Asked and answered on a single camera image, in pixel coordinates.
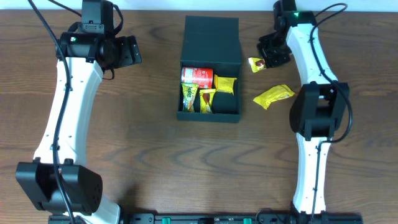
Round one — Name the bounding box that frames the yellow chocolate cake packet top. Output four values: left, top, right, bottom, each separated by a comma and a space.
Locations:
248, 57, 266, 73

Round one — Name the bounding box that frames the yellow Julies snack packet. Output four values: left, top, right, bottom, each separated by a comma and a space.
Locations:
253, 85, 295, 110

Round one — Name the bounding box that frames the small yellow snack packet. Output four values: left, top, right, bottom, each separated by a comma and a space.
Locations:
214, 75, 237, 94

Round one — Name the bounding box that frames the black box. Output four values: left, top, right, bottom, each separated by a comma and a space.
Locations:
177, 16, 243, 123

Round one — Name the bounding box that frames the red snack can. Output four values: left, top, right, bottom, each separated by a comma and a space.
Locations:
181, 67, 213, 89

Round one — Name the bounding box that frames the green yellow snack bar wrapper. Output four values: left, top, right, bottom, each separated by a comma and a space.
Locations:
182, 83, 199, 113

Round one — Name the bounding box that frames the yellow Apollo cake packet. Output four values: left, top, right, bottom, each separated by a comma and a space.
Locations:
200, 89, 216, 113

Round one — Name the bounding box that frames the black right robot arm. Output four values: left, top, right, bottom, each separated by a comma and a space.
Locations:
257, 9, 352, 215

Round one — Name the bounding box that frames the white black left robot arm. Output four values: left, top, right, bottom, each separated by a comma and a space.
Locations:
16, 32, 141, 223

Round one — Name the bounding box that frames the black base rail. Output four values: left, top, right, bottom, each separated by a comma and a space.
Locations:
48, 213, 363, 224

